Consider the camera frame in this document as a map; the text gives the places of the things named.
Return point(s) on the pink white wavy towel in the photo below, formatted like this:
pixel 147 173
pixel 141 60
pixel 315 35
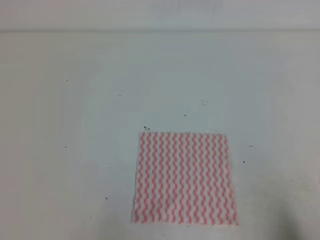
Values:
pixel 183 178

